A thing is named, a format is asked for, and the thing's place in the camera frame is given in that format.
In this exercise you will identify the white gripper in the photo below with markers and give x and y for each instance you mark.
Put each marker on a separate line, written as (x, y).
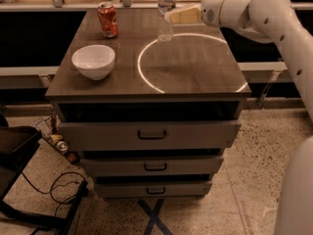
(210, 12)

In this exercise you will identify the clear plastic water bottle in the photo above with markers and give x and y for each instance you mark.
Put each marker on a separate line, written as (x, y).
(164, 27)

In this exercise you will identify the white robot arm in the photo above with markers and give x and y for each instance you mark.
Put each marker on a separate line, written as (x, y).
(273, 21)

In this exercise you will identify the white ceramic bowl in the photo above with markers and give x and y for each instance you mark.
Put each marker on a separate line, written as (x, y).
(94, 61)

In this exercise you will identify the orange soda can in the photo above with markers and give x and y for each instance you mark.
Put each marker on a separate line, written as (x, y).
(108, 19)

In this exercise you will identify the top grey drawer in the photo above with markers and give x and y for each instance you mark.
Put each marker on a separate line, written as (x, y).
(169, 135)

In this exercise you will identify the grey drawer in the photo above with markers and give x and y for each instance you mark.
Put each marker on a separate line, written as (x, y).
(153, 189)
(169, 135)
(152, 166)

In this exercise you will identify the middle grey drawer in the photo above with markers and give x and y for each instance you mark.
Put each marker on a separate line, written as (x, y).
(152, 166)

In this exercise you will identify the snack items on floor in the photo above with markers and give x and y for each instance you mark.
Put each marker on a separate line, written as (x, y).
(48, 126)

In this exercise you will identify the bottom grey drawer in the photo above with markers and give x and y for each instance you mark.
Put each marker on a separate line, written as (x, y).
(153, 189)

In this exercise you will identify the black chair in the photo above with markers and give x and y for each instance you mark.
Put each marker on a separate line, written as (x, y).
(17, 147)

